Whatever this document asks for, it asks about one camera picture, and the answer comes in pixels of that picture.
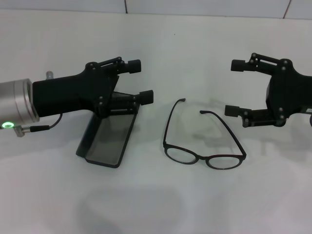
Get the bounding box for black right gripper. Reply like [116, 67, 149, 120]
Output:
[224, 52, 312, 129]

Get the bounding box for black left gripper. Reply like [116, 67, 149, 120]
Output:
[32, 56, 142, 119]

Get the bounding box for black glasses case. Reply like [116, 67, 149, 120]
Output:
[75, 75, 141, 169]

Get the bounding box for black glasses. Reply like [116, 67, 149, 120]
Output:
[162, 97, 247, 171]

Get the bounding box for black cable with silver plug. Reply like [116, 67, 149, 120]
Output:
[13, 114, 63, 138]

